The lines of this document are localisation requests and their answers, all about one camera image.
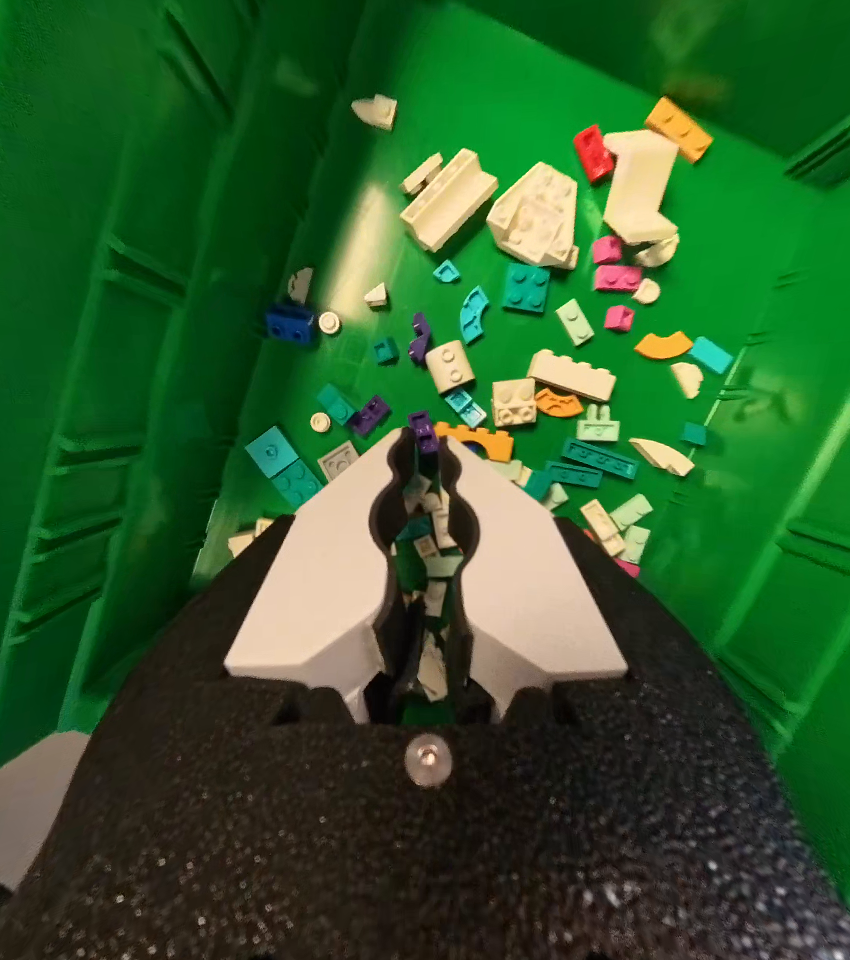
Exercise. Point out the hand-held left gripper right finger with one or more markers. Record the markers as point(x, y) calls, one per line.
point(545, 600)

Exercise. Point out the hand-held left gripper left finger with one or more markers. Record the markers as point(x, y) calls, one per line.
point(305, 600)

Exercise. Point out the small purple brick piece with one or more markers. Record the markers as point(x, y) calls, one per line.
point(422, 435)

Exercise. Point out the green plastic bin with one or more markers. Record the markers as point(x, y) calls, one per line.
point(95, 300)

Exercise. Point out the pile of bricks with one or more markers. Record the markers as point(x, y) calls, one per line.
point(537, 217)

